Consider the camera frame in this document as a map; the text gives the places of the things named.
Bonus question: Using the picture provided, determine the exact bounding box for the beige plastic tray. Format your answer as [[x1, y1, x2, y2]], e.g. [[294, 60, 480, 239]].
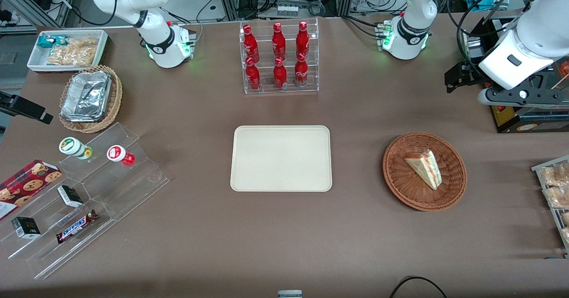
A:
[[230, 125, 333, 193]]

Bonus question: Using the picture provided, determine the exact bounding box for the red cola bottle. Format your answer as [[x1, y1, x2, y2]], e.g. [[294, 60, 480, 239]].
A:
[[243, 24, 260, 63], [296, 21, 310, 59], [294, 52, 309, 88], [245, 57, 262, 91], [272, 22, 287, 61], [273, 57, 288, 90]]

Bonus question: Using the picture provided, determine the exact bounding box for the white rectangular snack bin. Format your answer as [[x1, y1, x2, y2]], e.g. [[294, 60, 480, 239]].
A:
[[27, 29, 109, 73]]

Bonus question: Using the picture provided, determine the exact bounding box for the small black box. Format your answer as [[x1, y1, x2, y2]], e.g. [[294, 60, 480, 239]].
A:
[[11, 216, 42, 239], [56, 185, 84, 209]]

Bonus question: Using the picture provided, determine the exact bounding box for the green lidded cup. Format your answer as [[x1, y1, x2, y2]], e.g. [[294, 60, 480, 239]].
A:
[[59, 137, 93, 161]]

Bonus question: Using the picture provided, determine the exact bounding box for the teal snack packet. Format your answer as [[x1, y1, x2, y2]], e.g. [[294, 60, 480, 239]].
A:
[[36, 34, 68, 49]]

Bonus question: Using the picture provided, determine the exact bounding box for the clear bag of crackers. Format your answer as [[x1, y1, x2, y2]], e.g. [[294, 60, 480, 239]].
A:
[[46, 37, 100, 67]]

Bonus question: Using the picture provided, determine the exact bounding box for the aluminium foil container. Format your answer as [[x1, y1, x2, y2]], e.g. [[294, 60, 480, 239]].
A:
[[60, 70, 112, 123]]

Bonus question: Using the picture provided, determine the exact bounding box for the oval light wicker basket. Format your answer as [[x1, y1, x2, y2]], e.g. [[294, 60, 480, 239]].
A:
[[58, 64, 124, 134]]

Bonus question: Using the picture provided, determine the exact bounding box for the Snickers chocolate bar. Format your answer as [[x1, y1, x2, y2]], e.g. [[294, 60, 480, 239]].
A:
[[55, 209, 100, 245]]

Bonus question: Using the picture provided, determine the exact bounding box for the clear acrylic tiered stand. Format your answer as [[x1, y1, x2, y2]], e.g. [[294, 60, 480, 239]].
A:
[[0, 121, 171, 280]]

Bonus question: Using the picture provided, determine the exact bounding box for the round brown wicker basket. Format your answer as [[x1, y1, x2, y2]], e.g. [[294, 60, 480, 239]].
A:
[[382, 132, 468, 212]]

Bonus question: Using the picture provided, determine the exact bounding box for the black cable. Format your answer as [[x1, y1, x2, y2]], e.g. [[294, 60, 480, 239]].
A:
[[389, 276, 448, 298]]

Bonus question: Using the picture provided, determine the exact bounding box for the red lidded cup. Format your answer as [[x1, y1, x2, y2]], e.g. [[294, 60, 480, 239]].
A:
[[107, 145, 136, 167]]

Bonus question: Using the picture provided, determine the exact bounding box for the red plaid cookie box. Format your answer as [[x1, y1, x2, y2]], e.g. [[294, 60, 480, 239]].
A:
[[0, 159, 63, 222]]

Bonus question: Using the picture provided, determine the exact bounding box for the clear acrylic bottle rack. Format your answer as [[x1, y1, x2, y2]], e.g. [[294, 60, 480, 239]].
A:
[[239, 18, 320, 95]]

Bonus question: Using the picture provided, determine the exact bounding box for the grey wire rack tray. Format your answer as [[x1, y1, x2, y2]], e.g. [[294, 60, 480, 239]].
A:
[[531, 155, 569, 257]]

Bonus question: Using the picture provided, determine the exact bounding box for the black food warmer cabinet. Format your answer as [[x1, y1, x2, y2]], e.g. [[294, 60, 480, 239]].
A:
[[461, 16, 569, 134]]

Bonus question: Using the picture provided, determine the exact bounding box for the triangular sandwich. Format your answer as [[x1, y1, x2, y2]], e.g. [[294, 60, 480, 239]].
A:
[[404, 149, 443, 191]]

